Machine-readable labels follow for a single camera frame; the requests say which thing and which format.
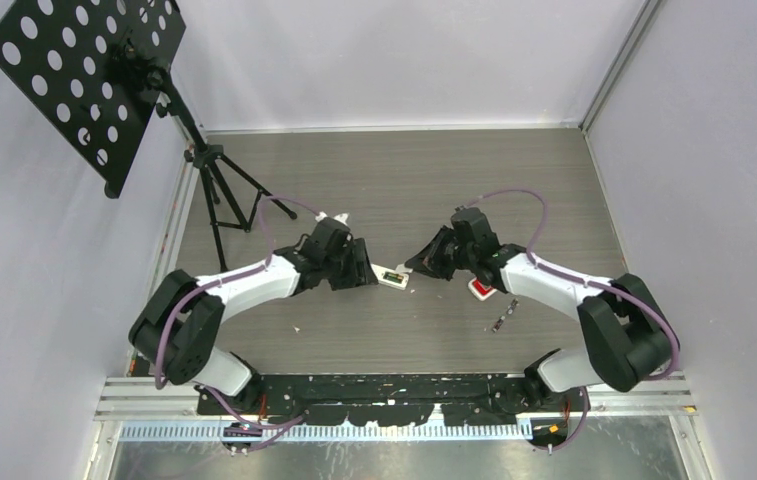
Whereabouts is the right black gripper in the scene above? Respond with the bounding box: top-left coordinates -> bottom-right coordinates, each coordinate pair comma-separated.
406,225 -> 476,282

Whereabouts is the green battery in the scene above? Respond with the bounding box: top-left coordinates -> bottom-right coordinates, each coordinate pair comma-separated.
384,271 -> 403,283

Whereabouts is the long white remote control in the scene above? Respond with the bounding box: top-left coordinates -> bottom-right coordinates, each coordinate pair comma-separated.
371,264 -> 409,291

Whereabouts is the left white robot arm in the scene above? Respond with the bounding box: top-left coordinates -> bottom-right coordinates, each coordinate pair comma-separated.
128,214 -> 378,414

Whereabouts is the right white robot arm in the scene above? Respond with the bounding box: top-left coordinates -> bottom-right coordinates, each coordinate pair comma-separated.
404,208 -> 680,411

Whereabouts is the black purple battery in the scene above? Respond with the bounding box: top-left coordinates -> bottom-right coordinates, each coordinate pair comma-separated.
491,298 -> 519,333

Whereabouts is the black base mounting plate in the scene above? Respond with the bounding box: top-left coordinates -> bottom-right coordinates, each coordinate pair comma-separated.
197,373 -> 584,427

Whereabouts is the black perforated music stand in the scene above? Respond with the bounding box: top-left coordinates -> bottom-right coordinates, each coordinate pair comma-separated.
0,1 -> 272,271

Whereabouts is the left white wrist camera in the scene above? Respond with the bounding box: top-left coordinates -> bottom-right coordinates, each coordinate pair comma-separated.
315,211 -> 350,225

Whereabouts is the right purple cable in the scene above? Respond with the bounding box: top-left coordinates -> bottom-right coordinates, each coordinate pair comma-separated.
460,188 -> 681,454

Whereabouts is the purple cable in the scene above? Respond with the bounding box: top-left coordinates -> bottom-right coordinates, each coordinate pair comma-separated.
153,194 -> 326,455
460,188 -> 681,454

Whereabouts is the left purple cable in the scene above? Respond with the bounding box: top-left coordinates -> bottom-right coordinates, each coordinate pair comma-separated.
153,194 -> 326,455

